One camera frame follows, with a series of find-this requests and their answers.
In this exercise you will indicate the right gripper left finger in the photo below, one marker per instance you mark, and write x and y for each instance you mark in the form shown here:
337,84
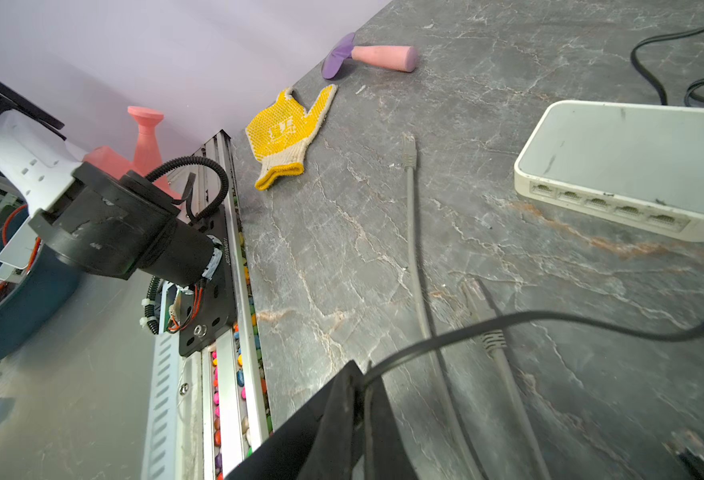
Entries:
319,441

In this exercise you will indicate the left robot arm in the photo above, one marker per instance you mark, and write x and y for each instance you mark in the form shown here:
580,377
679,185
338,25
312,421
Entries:
166,219

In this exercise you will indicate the pink watering can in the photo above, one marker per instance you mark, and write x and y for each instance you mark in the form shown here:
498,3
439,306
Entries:
147,154

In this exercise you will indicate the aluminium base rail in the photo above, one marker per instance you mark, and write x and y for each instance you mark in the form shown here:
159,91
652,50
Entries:
208,409

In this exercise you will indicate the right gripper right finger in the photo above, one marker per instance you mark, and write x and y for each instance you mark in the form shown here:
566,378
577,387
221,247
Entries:
384,453

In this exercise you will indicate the purple pink toy shovel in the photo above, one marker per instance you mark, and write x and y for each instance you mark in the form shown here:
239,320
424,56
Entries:
396,58

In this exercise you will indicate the black power adapter left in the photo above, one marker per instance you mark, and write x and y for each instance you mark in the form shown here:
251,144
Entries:
672,64

